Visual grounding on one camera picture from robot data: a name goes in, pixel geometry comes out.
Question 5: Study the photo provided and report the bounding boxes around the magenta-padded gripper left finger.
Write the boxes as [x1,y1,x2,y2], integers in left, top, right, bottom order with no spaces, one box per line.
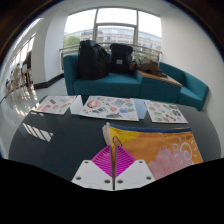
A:
[71,145,115,192]

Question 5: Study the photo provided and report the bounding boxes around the sticker sheet with blue items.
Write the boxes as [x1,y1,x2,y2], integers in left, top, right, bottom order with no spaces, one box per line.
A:
[78,95,140,122]

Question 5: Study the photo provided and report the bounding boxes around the metal window railing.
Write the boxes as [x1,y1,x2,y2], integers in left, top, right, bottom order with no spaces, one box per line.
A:
[59,42,163,71]

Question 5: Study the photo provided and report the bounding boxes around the wooden sofa table top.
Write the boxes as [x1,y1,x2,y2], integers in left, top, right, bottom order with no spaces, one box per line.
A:
[137,69,183,88]

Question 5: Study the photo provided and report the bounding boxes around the wooden bar stools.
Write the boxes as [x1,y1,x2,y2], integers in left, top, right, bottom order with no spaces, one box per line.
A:
[4,66,34,96]

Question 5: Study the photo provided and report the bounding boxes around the brown jacket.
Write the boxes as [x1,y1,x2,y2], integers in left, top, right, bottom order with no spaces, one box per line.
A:
[129,58,168,79]

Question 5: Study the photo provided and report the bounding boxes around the orange yellow pink printed towel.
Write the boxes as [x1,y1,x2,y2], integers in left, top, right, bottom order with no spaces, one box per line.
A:
[101,121,204,181]

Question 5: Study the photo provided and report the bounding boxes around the large black backpack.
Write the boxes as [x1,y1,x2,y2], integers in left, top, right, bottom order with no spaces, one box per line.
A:
[77,39,110,81]

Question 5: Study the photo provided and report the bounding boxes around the person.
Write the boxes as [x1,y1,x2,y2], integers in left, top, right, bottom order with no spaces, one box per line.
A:
[22,50,33,88]
[11,63,23,92]

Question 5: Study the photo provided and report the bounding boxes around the sticker sheet with green items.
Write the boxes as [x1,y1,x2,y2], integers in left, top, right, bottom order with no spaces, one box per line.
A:
[144,100,189,124]

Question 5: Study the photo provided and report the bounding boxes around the teal sofa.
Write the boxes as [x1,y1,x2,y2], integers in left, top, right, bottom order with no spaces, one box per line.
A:
[62,54,210,112]

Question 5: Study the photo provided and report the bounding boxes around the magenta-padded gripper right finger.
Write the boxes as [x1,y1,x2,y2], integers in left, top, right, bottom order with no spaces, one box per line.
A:
[114,145,157,192]

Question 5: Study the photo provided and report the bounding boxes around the black backpack with label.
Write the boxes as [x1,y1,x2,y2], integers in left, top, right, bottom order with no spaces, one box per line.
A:
[108,42,134,75]

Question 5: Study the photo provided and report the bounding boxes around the sticker sheet with red items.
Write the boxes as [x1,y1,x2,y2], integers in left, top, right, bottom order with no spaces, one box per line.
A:
[33,95,78,116]

